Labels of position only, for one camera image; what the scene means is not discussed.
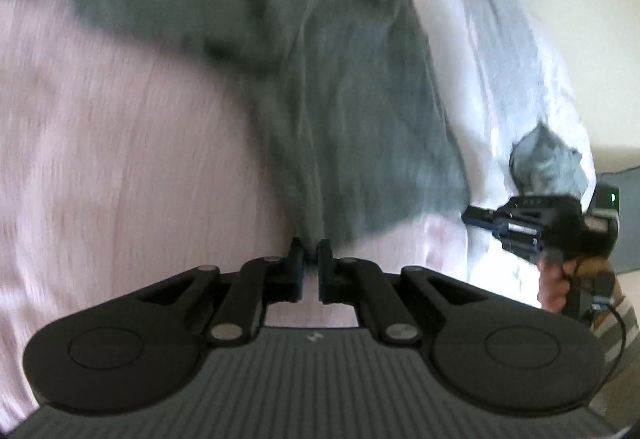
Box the dark green plaid garment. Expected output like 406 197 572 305
72 0 470 245

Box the person's right hand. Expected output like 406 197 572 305
536 255 609 313

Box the crumpled grey cloth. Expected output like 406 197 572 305
509 122 588 199

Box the white grey bed sheet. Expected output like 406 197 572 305
439 0 599 310

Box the pink bed blanket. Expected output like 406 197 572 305
0 0 507 420

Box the black cable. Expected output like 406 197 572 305
591 300 627 385

